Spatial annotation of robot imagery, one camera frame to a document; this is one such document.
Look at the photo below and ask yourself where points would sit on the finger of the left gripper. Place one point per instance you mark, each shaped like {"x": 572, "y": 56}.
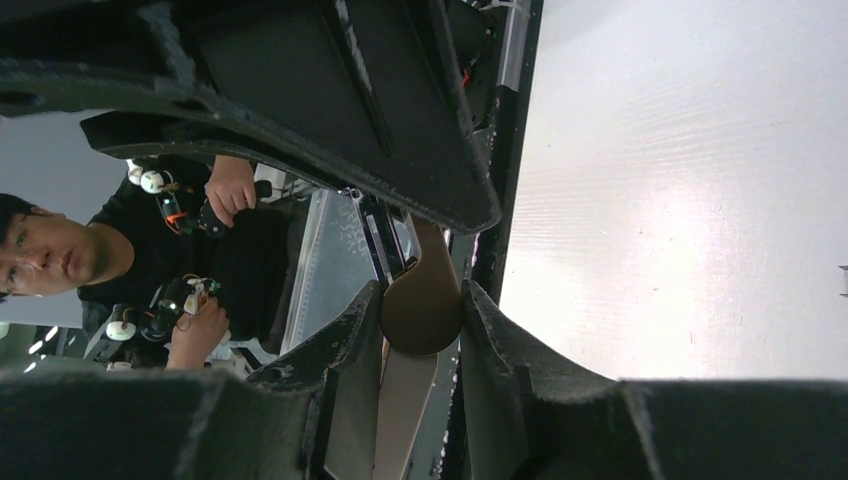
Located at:
{"x": 363, "y": 94}

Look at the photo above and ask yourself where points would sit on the operator lower hand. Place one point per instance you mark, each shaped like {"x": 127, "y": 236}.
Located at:
{"x": 194, "y": 337}

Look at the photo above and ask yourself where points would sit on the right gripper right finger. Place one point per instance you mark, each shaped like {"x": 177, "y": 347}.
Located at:
{"x": 533, "y": 414}

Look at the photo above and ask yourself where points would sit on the teleoperation controller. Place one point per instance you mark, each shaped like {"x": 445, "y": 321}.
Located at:
{"x": 182, "y": 199}
{"x": 155, "y": 322}

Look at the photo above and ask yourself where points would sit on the lower teleoperation controller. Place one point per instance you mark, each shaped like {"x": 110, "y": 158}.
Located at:
{"x": 155, "y": 322}

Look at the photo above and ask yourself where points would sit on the small beige stapler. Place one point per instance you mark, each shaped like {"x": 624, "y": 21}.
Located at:
{"x": 420, "y": 317}

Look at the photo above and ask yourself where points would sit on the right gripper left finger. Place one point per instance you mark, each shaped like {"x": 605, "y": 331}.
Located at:
{"x": 310, "y": 414}

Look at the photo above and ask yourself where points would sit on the person in black shirt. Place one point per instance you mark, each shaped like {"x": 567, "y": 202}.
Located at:
{"x": 126, "y": 252}

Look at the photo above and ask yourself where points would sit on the upper teleoperation controller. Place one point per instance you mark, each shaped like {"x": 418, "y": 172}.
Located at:
{"x": 182, "y": 199}

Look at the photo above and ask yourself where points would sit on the operator upper hand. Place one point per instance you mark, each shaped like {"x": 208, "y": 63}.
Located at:
{"x": 230, "y": 188}

